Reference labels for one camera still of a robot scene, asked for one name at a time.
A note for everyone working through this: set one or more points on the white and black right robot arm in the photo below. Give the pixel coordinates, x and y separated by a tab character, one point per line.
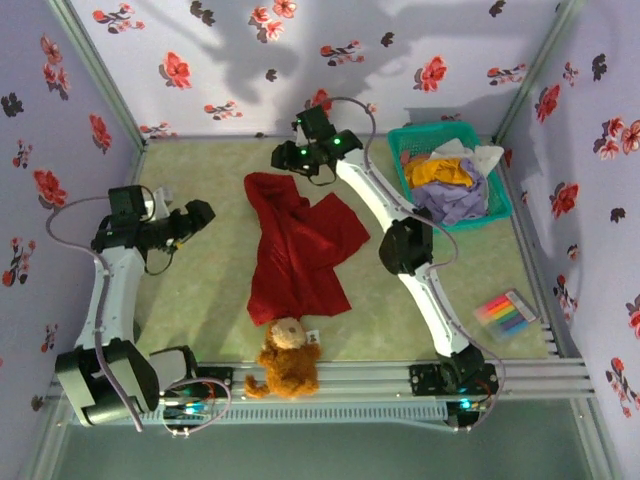
435	310

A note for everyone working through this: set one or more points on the aluminium frame leg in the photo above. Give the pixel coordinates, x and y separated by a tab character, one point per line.
46	440
597	440

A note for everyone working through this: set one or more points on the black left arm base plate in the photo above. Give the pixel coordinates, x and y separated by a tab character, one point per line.
220	381

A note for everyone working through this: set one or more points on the brown plush monkey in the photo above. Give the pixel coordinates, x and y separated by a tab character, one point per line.
287	370

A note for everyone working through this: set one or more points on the purple t-shirt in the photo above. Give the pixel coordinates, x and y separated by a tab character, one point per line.
450	202

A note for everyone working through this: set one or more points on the pink garment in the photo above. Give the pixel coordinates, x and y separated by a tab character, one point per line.
409	157

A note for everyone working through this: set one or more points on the green table mat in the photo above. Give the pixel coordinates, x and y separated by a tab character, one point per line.
210	310

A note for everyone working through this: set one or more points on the red t-shirt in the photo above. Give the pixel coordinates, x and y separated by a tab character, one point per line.
295	250

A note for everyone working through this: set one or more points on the yellow t-shirt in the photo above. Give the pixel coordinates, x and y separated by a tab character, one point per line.
435	172

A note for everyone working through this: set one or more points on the aluminium corner post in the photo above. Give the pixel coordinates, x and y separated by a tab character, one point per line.
536	70
99	70

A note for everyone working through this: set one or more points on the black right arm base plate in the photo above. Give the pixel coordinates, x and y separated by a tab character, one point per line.
422	380

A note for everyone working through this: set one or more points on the ribbed aluminium frame beam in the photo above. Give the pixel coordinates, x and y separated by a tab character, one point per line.
360	372

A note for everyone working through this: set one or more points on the white t-shirt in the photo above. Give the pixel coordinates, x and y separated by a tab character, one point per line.
489	155

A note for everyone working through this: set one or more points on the pack of coloured markers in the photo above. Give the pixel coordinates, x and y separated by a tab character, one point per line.
505	315

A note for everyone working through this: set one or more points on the teal plastic basket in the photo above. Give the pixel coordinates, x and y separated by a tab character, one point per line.
425	132

